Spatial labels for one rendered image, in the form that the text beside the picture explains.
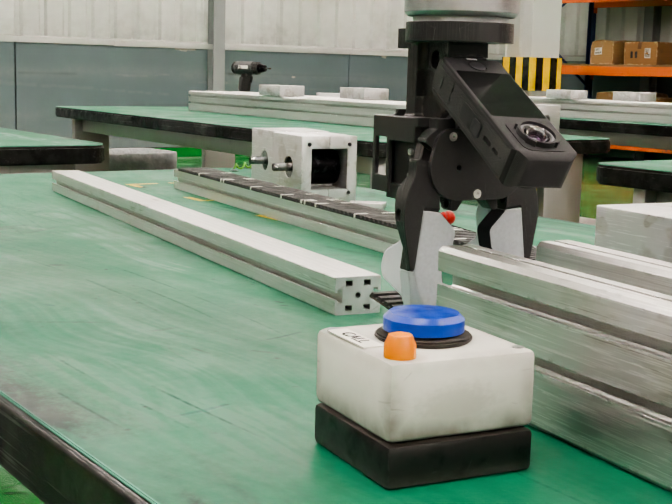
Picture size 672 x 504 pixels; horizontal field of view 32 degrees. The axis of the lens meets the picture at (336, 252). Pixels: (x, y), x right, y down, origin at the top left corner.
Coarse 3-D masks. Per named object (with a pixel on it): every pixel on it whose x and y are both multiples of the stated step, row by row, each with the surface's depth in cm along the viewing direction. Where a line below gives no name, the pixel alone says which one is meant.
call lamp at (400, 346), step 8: (392, 336) 54; (400, 336) 54; (408, 336) 54; (384, 344) 54; (392, 344) 54; (400, 344) 53; (408, 344) 54; (416, 344) 54; (384, 352) 54; (392, 352) 54; (400, 352) 53; (408, 352) 54; (400, 360) 53
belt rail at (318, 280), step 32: (64, 192) 170; (96, 192) 154; (128, 192) 149; (160, 224) 133; (192, 224) 121; (224, 224) 121; (224, 256) 113; (256, 256) 106; (288, 256) 102; (320, 256) 102; (288, 288) 100; (320, 288) 96; (352, 288) 93
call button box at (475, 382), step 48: (336, 336) 58; (384, 336) 57; (480, 336) 59; (336, 384) 58; (384, 384) 54; (432, 384) 54; (480, 384) 55; (528, 384) 56; (336, 432) 58; (384, 432) 54; (432, 432) 54; (480, 432) 56; (528, 432) 57; (384, 480) 54; (432, 480) 55
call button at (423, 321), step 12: (396, 312) 58; (408, 312) 58; (420, 312) 57; (432, 312) 58; (444, 312) 58; (456, 312) 58; (384, 324) 58; (396, 324) 57; (408, 324) 56; (420, 324) 56; (432, 324) 56; (444, 324) 56; (456, 324) 57; (420, 336) 56; (432, 336) 56; (444, 336) 56
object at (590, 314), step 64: (448, 256) 71; (512, 256) 69; (576, 256) 72; (640, 256) 70; (512, 320) 65; (576, 320) 62; (640, 320) 56; (576, 384) 62; (640, 384) 56; (640, 448) 56
